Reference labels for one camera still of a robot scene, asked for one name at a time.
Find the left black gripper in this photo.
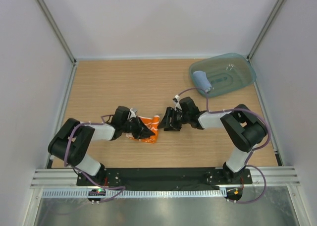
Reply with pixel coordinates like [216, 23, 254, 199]
[121, 116, 155, 140]

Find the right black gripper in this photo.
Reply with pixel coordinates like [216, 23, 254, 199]
[158, 107, 190, 132]

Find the white orange flower towel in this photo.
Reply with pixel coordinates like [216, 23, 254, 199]
[126, 115, 160, 144]

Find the blue terry towel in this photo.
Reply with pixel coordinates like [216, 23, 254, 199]
[192, 70, 212, 93]

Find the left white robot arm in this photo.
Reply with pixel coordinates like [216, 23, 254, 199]
[48, 106, 160, 186]

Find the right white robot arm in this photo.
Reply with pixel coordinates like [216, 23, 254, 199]
[158, 95, 269, 184]

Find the teal plastic tub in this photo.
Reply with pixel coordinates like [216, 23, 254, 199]
[189, 53, 257, 98]

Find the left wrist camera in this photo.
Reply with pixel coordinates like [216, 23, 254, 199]
[129, 108, 138, 119]

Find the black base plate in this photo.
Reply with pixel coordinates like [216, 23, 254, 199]
[77, 167, 253, 187]

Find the slotted metal rail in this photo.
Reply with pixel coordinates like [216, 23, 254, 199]
[42, 188, 227, 199]

